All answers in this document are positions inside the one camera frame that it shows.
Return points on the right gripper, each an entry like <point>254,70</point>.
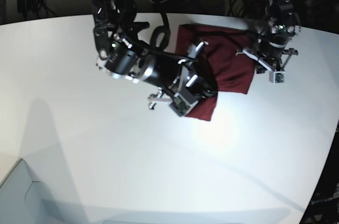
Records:
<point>174,75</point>

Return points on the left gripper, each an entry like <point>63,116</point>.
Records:
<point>268,56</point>

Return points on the dark red t-shirt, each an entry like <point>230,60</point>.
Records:
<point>228,71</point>

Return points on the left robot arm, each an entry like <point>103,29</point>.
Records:
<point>282,23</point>

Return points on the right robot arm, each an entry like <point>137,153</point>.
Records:
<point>121,54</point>

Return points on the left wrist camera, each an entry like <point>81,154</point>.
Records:
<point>277,77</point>

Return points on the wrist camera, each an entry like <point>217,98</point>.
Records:
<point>277,77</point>
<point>181,106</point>

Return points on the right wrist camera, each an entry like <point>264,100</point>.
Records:
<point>181,106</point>

